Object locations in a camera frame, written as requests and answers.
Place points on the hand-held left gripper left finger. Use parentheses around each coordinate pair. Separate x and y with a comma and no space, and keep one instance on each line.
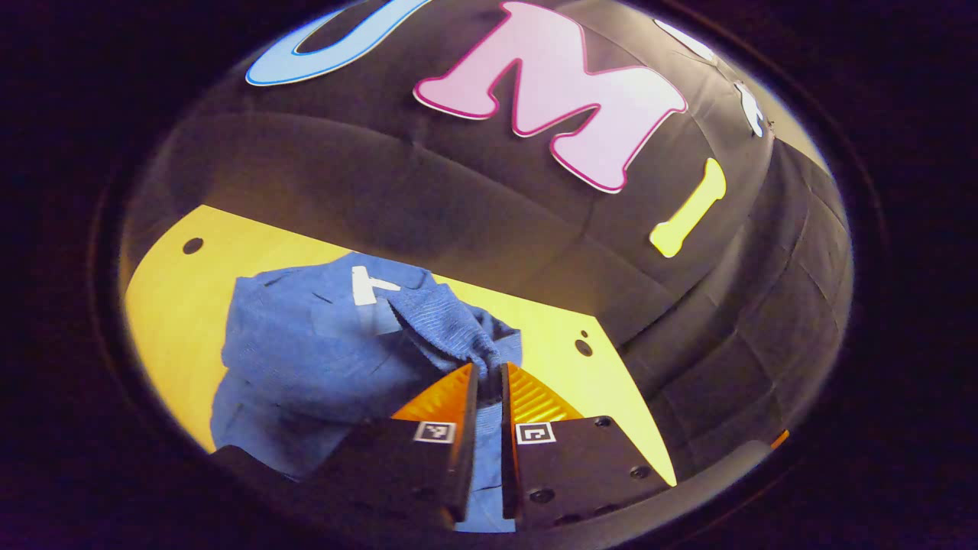
(397,473)

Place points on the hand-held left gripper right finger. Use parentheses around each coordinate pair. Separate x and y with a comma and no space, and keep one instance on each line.
(581,466)

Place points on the blue button shirt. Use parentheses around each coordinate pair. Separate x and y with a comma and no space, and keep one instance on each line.
(321,351)

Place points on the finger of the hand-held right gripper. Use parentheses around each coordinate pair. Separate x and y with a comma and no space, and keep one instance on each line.
(780,438)

